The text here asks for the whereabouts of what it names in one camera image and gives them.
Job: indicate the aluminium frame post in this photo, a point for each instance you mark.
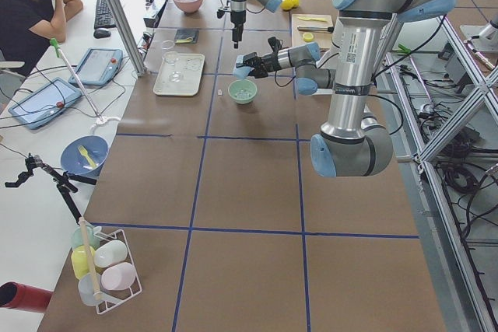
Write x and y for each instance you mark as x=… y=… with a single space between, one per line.
x=127 y=37

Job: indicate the grey folded cloth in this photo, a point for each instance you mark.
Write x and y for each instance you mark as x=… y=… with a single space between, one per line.
x=186 y=36

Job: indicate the yellow plastic knife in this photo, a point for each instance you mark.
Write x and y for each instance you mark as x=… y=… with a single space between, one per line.
x=316 y=19

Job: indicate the black keyboard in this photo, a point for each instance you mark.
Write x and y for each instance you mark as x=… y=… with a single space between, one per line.
x=103 y=16

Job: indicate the black computer mouse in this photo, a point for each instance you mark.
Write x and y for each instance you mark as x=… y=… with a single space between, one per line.
x=101 y=33

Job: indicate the white wire cup rack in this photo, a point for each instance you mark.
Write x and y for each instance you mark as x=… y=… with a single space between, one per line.
x=104 y=267

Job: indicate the blue teach pendant far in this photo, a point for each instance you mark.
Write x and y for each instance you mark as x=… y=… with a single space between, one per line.
x=99 y=65

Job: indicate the light green bowl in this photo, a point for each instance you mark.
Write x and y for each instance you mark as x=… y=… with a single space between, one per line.
x=242 y=91

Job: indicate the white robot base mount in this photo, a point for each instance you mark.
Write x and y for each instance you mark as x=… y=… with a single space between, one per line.
x=330 y=56

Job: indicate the blue bowl with fork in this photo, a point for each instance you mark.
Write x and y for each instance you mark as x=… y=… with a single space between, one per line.
x=85 y=156

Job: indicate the seated person black shirt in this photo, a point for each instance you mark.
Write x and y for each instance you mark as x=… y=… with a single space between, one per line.
x=27 y=26

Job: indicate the blue teach pendant near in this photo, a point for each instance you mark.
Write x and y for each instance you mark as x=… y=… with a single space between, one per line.
x=45 y=104

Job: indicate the cream bear tray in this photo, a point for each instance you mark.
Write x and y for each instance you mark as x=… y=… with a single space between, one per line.
x=191 y=66

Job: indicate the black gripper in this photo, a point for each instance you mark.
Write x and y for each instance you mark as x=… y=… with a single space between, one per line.
x=268 y=64
x=236 y=19

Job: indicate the light blue plastic cup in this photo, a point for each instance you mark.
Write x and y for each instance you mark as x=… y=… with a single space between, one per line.
x=243 y=72

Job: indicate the clear wine glass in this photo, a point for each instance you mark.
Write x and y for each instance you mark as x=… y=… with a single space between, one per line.
x=170 y=57

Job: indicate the blue teach pendant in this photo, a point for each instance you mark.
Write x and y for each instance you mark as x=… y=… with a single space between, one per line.
x=45 y=104
x=99 y=65

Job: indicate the red cylinder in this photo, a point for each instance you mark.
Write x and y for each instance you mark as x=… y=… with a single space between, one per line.
x=24 y=297

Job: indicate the wooden cutting board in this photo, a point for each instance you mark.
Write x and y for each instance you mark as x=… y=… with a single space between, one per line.
x=322 y=39

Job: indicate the half lemon slice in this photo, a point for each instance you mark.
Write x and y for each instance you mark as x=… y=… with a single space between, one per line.
x=308 y=37

